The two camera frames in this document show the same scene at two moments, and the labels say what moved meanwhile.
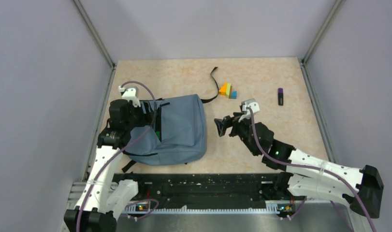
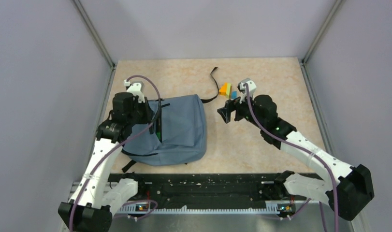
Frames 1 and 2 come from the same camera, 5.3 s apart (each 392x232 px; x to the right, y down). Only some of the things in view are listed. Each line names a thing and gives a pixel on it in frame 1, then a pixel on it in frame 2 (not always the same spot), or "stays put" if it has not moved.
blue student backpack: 178,134 stays put
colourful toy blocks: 226,89 stays put
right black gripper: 228,122 → 234,105
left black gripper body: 140,119 stays put
